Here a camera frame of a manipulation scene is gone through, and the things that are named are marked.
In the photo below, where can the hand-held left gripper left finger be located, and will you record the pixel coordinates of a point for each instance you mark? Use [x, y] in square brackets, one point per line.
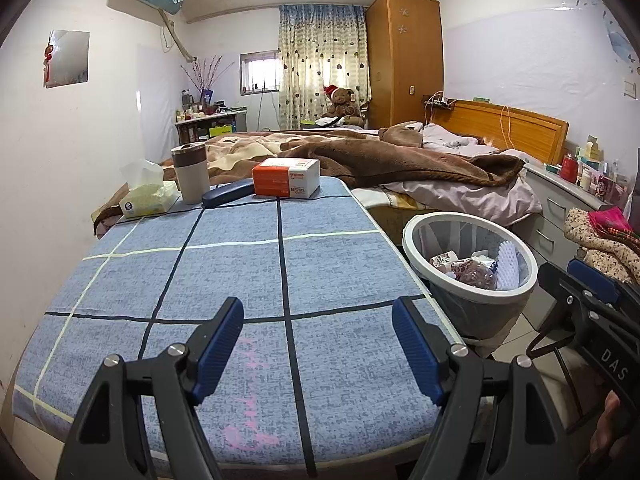
[220, 345]

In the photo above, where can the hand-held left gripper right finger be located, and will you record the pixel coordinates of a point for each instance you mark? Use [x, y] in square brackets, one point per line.
[417, 350]

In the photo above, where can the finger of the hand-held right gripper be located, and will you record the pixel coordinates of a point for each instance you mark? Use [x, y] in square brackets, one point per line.
[560, 280]
[592, 275]

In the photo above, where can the clear bubble wrap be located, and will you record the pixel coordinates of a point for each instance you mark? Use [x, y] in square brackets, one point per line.
[507, 265]

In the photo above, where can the white rimmed mesh trash bin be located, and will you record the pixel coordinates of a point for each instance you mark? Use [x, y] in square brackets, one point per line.
[465, 310]

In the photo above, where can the person's right hand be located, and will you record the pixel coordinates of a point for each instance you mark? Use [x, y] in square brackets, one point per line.
[605, 425]

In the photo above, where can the floral padded cloth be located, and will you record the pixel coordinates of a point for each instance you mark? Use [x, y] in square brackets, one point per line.
[605, 250]

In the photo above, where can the grey nightstand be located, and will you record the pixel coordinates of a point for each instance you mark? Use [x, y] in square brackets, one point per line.
[550, 220]

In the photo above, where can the blue checked tablecloth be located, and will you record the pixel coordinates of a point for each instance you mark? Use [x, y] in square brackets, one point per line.
[225, 280]

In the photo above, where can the cluster of small bottles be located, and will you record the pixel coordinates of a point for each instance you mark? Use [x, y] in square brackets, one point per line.
[600, 170]

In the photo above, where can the red jar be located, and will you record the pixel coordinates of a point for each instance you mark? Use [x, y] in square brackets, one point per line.
[569, 169]

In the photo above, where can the pale pink bed sheet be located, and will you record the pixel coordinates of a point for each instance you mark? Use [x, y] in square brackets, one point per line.
[475, 200]

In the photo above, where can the dark blue glasses case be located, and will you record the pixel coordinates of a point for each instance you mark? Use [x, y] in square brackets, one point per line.
[227, 195]

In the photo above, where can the yellow tissue pack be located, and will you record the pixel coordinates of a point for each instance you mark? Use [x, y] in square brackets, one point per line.
[147, 200]

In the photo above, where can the beige tumbler with brown band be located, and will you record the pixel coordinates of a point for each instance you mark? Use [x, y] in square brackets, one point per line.
[191, 175]

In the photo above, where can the orange and white box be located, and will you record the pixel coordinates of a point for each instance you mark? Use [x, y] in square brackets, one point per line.
[280, 180]

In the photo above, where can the brown fleece blanket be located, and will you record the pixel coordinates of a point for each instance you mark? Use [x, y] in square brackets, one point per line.
[400, 157]

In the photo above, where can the power strip with plugs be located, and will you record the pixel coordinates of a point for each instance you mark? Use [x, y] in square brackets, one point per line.
[440, 101]

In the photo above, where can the cluttered white shelf desk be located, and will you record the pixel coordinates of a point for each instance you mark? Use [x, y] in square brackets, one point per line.
[210, 127]

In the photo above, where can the brown teddy bear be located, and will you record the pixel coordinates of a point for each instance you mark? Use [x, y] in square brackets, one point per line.
[342, 105]

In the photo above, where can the vase with bare branches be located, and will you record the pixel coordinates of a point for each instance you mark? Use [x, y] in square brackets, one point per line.
[207, 80]

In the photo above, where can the wooden wardrobe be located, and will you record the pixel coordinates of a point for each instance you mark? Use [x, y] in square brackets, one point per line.
[402, 60]

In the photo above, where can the small window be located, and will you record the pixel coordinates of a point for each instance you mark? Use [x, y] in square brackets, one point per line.
[260, 72]

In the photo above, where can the heart patterned curtain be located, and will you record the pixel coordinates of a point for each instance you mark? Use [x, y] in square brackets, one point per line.
[320, 55]

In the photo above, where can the air conditioner pipe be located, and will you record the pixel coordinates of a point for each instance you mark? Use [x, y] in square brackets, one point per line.
[177, 40]

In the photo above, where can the red hanging knot ornament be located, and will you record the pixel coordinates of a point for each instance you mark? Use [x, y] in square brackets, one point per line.
[48, 62]

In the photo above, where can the wooden bed frame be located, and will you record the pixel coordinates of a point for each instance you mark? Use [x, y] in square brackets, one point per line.
[520, 127]

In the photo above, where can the white wall switch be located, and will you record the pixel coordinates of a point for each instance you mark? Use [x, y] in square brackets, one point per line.
[630, 87]

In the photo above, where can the square wall mirror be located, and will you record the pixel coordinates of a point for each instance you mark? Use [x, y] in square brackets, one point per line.
[70, 57]

